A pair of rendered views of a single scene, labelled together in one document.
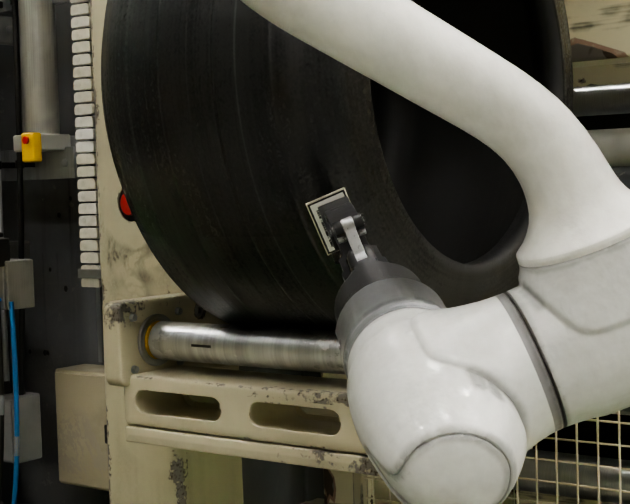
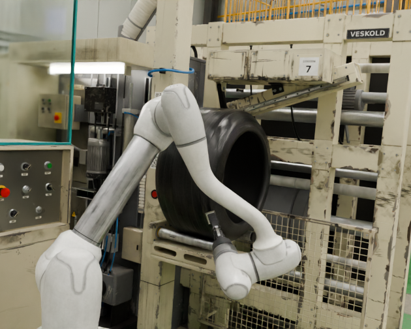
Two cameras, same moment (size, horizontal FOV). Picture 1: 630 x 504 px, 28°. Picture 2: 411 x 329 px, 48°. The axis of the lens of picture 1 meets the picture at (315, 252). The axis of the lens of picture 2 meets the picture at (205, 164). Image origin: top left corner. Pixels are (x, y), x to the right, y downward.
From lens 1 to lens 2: 0.76 m
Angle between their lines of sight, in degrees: 4
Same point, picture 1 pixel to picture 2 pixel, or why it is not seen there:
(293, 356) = (196, 243)
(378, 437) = (222, 282)
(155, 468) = (154, 262)
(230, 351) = (179, 239)
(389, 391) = (225, 273)
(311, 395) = (199, 254)
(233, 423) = (179, 258)
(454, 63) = (244, 209)
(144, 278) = (156, 214)
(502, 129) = (252, 222)
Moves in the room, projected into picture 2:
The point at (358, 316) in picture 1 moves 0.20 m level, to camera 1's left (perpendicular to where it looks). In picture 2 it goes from (218, 252) to (160, 249)
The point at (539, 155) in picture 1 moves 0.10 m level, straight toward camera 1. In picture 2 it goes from (259, 228) to (259, 235)
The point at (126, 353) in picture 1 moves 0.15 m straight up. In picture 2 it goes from (152, 235) to (154, 203)
